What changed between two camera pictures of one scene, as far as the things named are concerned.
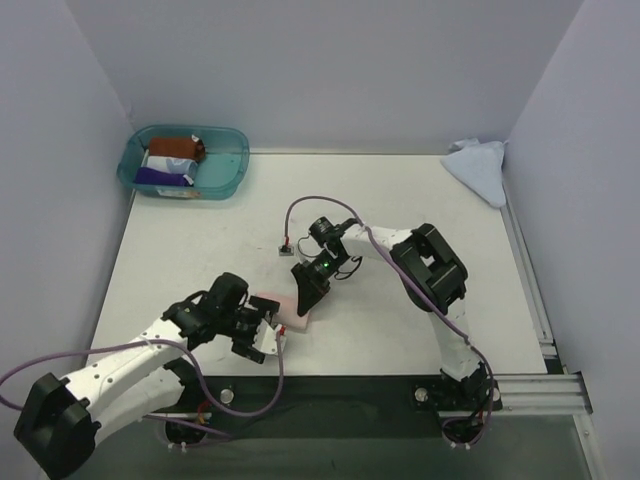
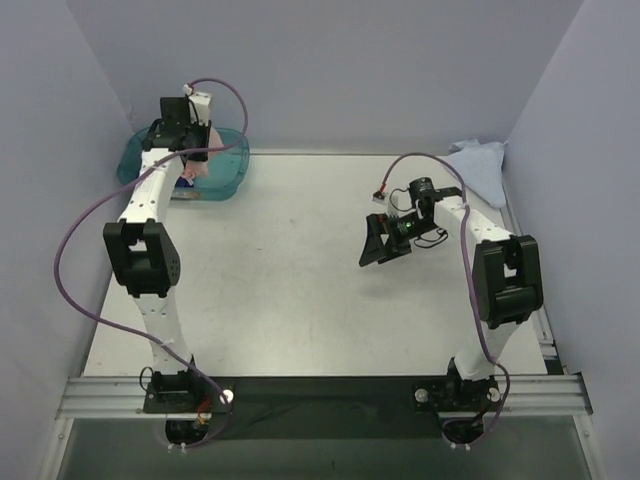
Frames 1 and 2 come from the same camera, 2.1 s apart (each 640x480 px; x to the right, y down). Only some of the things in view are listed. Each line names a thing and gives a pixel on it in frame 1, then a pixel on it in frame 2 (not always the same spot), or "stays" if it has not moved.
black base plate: (326, 407) stays
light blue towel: (480, 165) stays
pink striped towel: (288, 316) to (195, 169)
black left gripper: (251, 330) to (197, 151)
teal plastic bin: (222, 173) stays
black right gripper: (308, 276) to (385, 236)
